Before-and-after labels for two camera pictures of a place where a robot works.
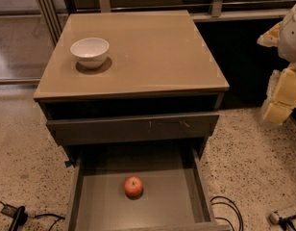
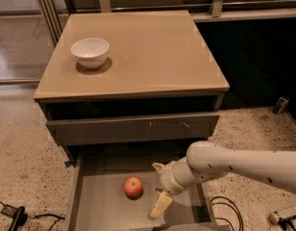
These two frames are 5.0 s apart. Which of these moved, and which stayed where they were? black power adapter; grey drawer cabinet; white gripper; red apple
Moved: white gripper
Stayed: red apple; black power adapter; grey drawer cabinet
